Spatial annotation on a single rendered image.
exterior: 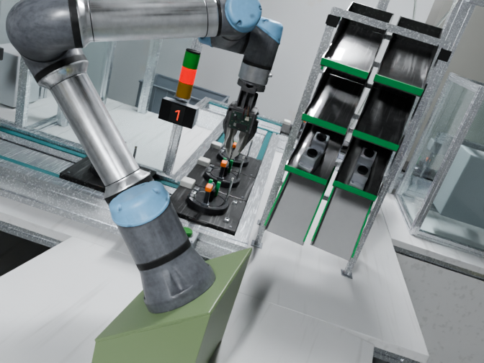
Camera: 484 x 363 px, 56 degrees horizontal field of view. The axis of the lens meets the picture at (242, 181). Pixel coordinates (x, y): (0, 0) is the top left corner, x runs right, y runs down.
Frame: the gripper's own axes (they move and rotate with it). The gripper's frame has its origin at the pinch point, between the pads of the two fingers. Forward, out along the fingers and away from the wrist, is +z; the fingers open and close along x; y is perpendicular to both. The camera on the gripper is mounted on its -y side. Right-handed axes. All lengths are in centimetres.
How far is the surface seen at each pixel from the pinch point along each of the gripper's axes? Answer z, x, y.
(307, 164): 0.3, 21.2, -12.3
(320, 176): 3.2, 26.2, -13.7
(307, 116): -13.3, 16.6, -12.0
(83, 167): 26, -47, -17
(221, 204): 24.3, -0.3, -18.8
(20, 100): 17, -82, -34
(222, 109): 30, -28, -163
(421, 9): -66, 91, -300
